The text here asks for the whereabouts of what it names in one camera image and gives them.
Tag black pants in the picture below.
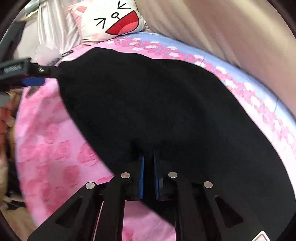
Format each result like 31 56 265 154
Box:
57 48 295 240

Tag cartoon cat face pillow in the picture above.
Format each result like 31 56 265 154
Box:
68 0 147 46

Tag beige curtain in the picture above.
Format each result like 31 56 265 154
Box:
136 1 295 111

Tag pink floral bed sheet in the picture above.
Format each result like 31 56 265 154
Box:
15 33 295 240

